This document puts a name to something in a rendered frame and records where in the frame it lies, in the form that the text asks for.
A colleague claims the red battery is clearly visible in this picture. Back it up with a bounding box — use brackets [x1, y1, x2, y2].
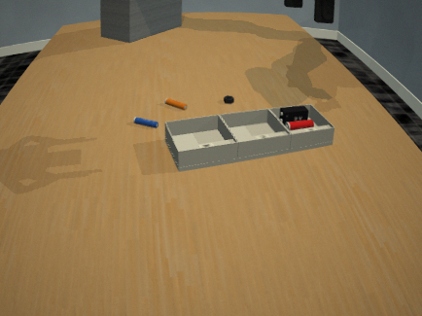
[285, 120, 314, 130]

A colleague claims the blue battery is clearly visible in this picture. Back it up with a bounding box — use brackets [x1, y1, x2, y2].
[133, 117, 158, 128]

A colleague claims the black 9v battery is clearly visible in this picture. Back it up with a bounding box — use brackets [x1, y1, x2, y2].
[279, 106, 308, 125]

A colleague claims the white open-top bin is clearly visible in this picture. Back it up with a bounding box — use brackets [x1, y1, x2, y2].
[165, 104, 334, 172]

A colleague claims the dark grey hex nut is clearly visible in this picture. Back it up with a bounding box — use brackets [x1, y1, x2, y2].
[224, 95, 234, 104]

